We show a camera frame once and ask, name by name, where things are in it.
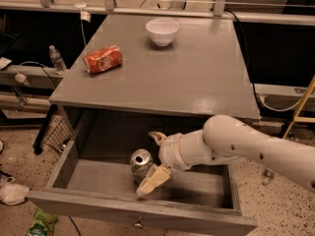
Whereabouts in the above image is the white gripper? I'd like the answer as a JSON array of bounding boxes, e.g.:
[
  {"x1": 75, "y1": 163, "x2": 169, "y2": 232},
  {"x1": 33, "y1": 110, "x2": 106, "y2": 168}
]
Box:
[{"x1": 136, "y1": 131, "x2": 190, "y2": 197}]

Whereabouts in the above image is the green white 7up can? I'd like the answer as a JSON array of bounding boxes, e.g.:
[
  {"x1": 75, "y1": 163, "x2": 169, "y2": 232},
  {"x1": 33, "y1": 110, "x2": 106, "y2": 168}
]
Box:
[{"x1": 130, "y1": 148, "x2": 154, "y2": 184}]

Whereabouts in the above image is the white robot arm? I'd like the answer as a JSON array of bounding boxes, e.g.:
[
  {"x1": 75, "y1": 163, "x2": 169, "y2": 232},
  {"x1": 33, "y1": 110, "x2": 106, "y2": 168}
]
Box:
[{"x1": 137, "y1": 115, "x2": 315, "y2": 197}]

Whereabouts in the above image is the open grey top drawer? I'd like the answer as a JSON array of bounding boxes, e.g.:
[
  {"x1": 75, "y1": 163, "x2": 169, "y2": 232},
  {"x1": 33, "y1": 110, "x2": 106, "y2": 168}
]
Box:
[{"x1": 28, "y1": 109, "x2": 257, "y2": 236}]

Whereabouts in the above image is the metal drawer knob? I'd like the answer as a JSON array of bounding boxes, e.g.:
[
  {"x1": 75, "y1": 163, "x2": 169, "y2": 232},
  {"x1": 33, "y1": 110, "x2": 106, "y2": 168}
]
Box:
[{"x1": 133, "y1": 218, "x2": 143, "y2": 229}]

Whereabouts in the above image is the crushed orange soda can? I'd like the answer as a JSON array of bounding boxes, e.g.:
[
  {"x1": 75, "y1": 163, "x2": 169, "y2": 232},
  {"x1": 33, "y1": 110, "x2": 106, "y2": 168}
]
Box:
[{"x1": 84, "y1": 45, "x2": 122, "y2": 74}]

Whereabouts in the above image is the grey wooden cabinet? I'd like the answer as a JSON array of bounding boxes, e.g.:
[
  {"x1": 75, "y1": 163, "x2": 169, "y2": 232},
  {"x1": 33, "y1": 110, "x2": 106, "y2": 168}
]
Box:
[{"x1": 48, "y1": 14, "x2": 262, "y2": 159}]

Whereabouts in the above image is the plastic bottle on floor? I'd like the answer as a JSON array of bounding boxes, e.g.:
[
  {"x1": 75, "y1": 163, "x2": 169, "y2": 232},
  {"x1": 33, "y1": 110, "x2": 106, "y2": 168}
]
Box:
[{"x1": 262, "y1": 168, "x2": 275, "y2": 186}]

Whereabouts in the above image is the white bowl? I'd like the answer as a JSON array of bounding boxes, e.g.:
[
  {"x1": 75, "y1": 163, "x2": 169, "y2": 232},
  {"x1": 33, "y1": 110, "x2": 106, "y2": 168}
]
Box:
[{"x1": 146, "y1": 18, "x2": 179, "y2": 47}]

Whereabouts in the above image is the green snack bag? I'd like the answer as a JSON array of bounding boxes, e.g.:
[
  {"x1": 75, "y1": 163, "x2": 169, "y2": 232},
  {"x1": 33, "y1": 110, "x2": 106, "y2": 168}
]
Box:
[{"x1": 26, "y1": 207, "x2": 58, "y2": 236}]

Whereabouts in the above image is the clear plastic water bottle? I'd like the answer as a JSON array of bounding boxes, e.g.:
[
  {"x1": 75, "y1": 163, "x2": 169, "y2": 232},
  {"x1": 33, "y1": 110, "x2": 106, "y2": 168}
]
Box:
[{"x1": 49, "y1": 45, "x2": 67, "y2": 75}]

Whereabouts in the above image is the white face mask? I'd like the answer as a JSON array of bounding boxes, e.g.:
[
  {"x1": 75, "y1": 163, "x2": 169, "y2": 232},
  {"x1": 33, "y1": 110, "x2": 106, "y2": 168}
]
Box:
[{"x1": 0, "y1": 177, "x2": 30, "y2": 206}]

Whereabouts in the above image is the white hanging tag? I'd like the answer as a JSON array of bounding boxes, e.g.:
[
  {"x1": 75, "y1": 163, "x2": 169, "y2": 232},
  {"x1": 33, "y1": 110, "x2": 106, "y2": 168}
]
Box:
[{"x1": 81, "y1": 11, "x2": 92, "y2": 22}]

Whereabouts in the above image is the grey side bench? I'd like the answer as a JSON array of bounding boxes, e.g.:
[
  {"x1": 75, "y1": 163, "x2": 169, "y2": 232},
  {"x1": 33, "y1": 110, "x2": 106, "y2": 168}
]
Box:
[{"x1": 0, "y1": 65, "x2": 63, "y2": 89}]

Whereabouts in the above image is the wire mesh basket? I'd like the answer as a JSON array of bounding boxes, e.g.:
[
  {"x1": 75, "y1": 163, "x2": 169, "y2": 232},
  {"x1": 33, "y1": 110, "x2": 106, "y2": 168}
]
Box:
[{"x1": 45, "y1": 119, "x2": 71, "y2": 153}]

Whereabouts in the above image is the yellow black cart frame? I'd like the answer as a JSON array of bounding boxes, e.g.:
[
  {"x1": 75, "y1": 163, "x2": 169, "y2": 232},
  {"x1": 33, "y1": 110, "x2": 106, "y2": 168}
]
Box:
[{"x1": 283, "y1": 75, "x2": 315, "y2": 139}]

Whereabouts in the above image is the black cable behind cabinet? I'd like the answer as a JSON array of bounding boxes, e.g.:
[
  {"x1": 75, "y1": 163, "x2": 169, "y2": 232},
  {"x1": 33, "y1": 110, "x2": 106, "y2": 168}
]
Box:
[{"x1": 224, "y1": 9, "x2": 264, "y2": 108}]

